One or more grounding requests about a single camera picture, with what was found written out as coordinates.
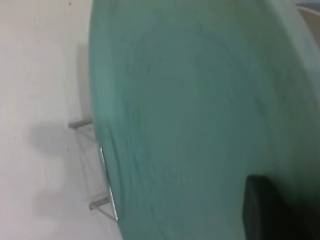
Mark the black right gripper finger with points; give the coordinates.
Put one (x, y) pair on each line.
(265, 212)

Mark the green round plate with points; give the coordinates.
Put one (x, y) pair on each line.
(190, 112)

